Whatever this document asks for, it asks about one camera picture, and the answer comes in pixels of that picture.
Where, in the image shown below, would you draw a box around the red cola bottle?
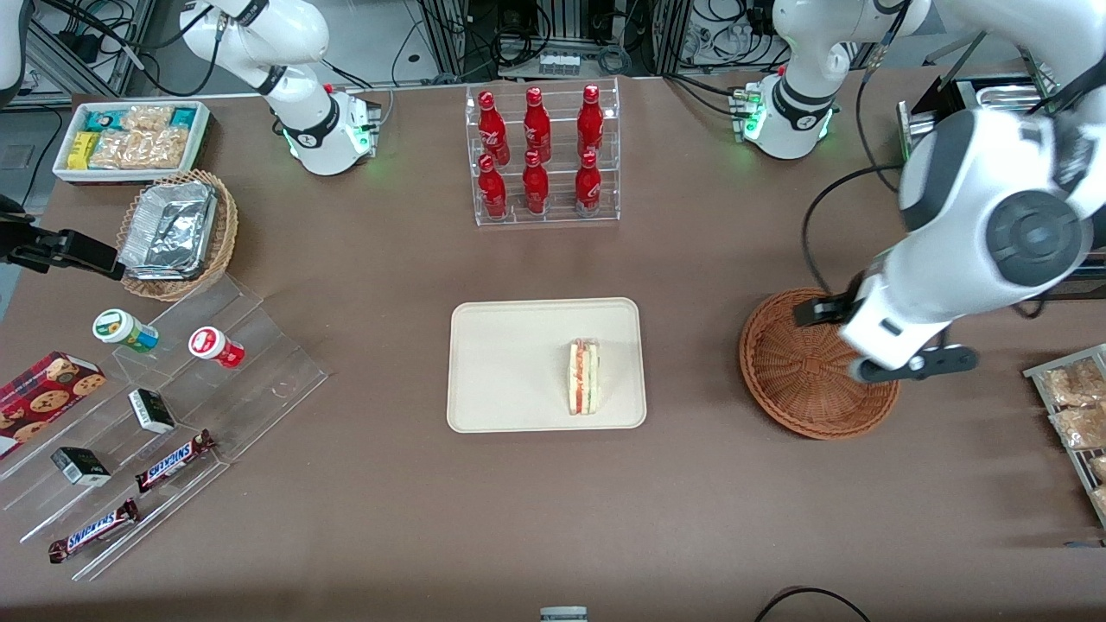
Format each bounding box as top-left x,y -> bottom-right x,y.
524,86 -> 553,164
522,149 -> 550,216
478,154 -> 509,220
575,149 -> 603,215
576,84 -> 605,162
479,91 -> 512,166

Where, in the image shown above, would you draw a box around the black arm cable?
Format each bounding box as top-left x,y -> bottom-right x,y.
800,164 -> 905,296

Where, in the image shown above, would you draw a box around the red cookie box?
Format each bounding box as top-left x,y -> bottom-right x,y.
0,350 -> 108,461

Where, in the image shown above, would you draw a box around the black floor cable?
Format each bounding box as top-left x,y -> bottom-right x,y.
753,587 -> 874,622

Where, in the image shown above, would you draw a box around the black metal appliance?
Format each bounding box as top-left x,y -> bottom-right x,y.
895,30 -> 1106,304

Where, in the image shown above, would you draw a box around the snickers chocolate bar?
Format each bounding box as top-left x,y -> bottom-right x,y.
47,498 -> 142,565
134,428 -> 217,495

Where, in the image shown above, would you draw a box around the stacked aluminium foil trays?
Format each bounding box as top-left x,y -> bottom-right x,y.
118,180 -> 219,282

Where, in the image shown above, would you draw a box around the clear acrylic bottle rack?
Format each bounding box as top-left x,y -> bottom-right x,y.
465,76 -> 621,227

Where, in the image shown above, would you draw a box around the clear acrylic stepped display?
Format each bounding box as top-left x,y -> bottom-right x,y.
0,272 -> 330,582

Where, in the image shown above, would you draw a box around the green lidded cup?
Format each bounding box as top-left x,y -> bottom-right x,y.
92,308 -> 161,355

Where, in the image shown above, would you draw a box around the yellow snack packet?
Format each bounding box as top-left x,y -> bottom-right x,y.
67,130 -> 101,172

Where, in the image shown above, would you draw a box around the triangular sandwich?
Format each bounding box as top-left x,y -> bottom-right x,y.
566,337 -> 604,417

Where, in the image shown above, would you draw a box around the red lidded cup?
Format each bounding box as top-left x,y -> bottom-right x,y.
188,327 -> 246,371

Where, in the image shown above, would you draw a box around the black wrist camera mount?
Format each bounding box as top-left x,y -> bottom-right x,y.
848,343 -> 981,386

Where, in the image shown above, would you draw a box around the grey wire tray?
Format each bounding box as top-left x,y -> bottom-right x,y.
1022,343 -> 1106,530

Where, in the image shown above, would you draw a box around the tan wicker basket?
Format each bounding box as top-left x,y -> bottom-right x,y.
115,169 -> 240,302

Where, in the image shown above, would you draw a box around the small black box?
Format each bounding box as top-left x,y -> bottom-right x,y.
50,446 -> 113,487
127,388 -> 177,435

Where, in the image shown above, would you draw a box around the cream plastic tray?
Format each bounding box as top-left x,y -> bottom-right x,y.
446,297 -> 648,434

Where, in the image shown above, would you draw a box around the clear bag beige snacks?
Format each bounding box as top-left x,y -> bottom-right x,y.
89,130 -> 141,170
121,105 -> 175,133
130,127 -> 192,170

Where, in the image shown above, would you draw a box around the white plastic bin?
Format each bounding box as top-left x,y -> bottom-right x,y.
52,99 -> 213,186

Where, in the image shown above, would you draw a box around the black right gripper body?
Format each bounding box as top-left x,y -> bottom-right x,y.
0,196 -> 55,271

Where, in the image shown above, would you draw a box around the brown wicker basket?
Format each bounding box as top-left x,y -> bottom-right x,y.
739,287 -> 902,441

